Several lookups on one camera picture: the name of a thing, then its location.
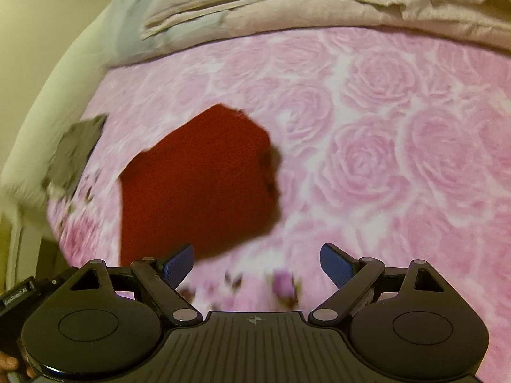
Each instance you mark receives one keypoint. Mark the beige pink folded blanket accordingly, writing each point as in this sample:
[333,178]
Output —
[319,4]

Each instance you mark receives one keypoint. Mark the grey blue rolled duvet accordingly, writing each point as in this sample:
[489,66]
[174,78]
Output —
[131,28]

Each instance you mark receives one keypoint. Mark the white quilted headboard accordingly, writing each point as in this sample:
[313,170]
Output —
[48,99]

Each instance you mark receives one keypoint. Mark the red knitted sweater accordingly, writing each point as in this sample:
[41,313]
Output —
[191,191]

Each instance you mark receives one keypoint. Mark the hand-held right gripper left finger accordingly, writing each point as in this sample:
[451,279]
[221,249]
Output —
[179,265]

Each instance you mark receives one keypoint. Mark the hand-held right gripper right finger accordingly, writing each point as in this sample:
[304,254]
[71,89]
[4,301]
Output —
[337,265]

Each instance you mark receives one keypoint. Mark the pink floral bed blanket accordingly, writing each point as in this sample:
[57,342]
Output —
[379,147]

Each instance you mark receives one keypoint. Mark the person's left hand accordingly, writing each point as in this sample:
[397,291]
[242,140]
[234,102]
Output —
[10,365]

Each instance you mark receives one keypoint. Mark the white bed frame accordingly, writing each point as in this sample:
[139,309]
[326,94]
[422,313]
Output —
[24,243]

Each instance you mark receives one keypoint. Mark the olive green folded cloth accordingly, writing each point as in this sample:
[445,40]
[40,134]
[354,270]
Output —
[76,155]

